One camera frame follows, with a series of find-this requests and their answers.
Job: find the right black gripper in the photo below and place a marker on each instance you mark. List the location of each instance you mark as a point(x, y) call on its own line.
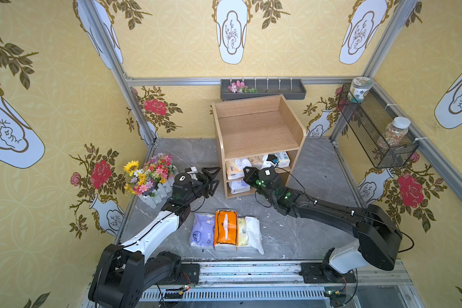
point(252, 176)

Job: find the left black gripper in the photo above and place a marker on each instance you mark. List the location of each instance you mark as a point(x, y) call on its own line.
point(200, 181)

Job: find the cream tissue pack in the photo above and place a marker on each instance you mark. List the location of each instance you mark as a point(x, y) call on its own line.
point(256, 161)

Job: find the white orange tissue pack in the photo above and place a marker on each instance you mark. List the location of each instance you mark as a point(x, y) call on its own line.
point(235, 168)

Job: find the green white tissue pack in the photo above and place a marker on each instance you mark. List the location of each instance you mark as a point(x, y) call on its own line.
point(283, 160)

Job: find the yellow tissue pack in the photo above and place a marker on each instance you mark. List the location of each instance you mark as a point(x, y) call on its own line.
point(249, 234)

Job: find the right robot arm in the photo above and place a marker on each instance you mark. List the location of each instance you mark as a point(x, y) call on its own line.
point(377, 239)

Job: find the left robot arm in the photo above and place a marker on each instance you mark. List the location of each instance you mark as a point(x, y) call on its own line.
point(125, 271)

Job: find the white purple tissue pack bottom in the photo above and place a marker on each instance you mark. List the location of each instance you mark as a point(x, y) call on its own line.
point(238, 186)

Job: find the wooden three-tier shelf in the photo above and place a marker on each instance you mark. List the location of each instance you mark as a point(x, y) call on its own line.
point(256, 127)

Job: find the colourful flower bouquet planter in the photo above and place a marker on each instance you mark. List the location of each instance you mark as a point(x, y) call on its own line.
point(152, 181)

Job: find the small pink flowers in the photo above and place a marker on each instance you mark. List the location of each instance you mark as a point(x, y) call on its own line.
point(240, 87)

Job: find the white lidded jar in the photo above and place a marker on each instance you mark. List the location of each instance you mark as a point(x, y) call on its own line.
point(359, 88)

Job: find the clear jar with filling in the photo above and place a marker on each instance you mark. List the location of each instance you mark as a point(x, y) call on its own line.
point(394, 133)

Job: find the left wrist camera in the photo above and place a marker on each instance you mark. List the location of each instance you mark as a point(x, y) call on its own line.
point(192, 171)

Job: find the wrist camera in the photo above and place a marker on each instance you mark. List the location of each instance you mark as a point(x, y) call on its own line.
point(270, 161)
point(192, 171)

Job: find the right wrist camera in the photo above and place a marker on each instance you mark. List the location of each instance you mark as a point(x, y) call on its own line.
point(270, 161)

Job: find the grey wall hook rack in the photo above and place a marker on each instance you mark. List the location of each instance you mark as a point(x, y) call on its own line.
point(290, 88)

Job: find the black wire wall basket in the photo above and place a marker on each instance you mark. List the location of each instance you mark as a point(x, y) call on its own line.
point(369, 120)

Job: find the metal base rail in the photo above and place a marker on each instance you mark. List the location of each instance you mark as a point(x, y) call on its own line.
point(253, 280)

